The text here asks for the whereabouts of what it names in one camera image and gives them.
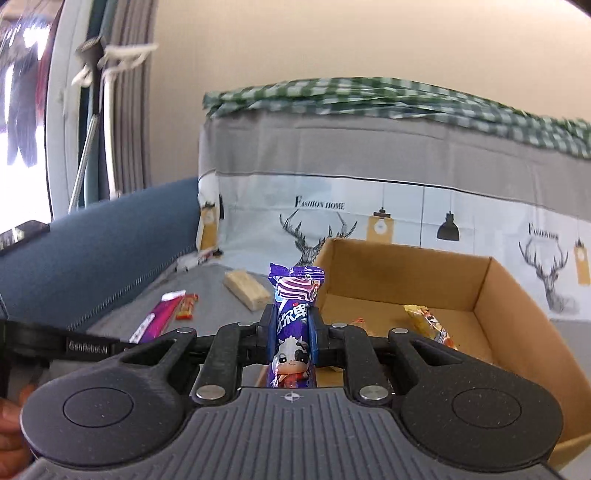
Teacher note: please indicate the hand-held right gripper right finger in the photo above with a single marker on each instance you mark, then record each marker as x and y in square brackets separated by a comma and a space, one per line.
[316, 332]

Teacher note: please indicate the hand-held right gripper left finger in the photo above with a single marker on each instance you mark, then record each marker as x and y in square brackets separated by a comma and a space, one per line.
[268, 332]

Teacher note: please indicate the purple candy bar packet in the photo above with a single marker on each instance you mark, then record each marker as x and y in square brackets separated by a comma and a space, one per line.
[291, 318]

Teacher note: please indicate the clear bag of round cookies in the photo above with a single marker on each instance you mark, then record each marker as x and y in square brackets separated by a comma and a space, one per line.
[359, 323]

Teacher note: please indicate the yellow snack packet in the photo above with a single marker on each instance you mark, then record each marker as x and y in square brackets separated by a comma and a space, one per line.
[429, 323]

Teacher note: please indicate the cardboard box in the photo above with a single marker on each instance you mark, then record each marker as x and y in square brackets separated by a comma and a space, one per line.
[517, 323]

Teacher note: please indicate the person's left hand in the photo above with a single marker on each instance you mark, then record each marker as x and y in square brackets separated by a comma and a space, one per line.
[9, 429]

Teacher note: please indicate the beige wafer bar packet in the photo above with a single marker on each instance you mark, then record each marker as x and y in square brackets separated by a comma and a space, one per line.
[247, 288]

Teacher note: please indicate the red gold candy packet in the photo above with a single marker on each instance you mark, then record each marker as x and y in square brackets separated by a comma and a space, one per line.
[187, 307]

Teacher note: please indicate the white purple sachet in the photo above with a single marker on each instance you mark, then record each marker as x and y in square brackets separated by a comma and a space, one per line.
[157, 318]

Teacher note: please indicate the grey metal pole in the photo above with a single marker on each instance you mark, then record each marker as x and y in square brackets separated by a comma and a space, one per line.
[85, 161]

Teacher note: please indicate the deer printed cloth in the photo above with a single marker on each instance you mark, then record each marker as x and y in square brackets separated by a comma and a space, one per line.
[392, 152]

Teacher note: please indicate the white framed window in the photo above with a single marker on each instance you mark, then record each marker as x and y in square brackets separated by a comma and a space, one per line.
[60, 138]

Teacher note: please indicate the grey curtain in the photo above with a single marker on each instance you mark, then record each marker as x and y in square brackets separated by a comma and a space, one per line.
[131, 120]

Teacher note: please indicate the green checked cloth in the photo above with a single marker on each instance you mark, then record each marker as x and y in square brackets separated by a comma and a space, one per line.
[369, 99]

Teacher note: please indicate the hanging dark clothes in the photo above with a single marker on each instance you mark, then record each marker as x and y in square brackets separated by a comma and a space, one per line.
[21, 101]

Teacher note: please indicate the white curtain tieback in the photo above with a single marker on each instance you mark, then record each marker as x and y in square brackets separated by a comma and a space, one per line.
[115, 57]

